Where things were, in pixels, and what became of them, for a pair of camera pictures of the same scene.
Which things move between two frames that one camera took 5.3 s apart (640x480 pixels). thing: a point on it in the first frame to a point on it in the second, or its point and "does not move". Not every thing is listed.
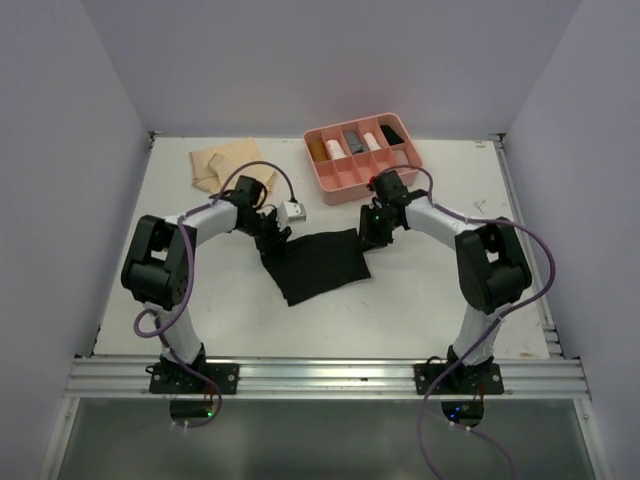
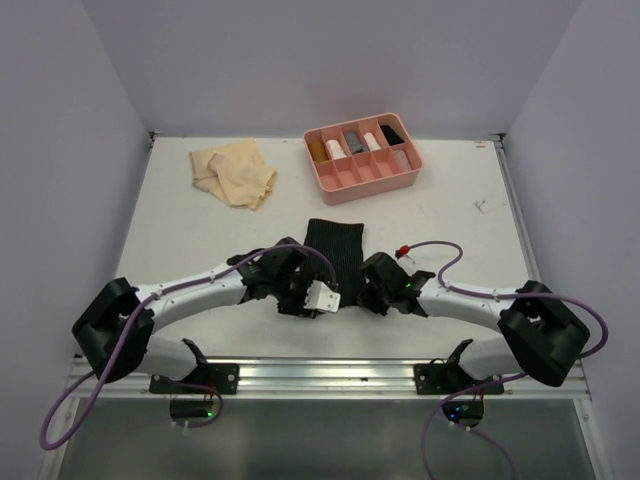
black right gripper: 368,237 to 366,299
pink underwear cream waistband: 401,160 does not move
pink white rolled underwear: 372,142 does not move
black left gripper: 277,235 to 296,307
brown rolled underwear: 319,150 does not move
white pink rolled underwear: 335,149 does not move
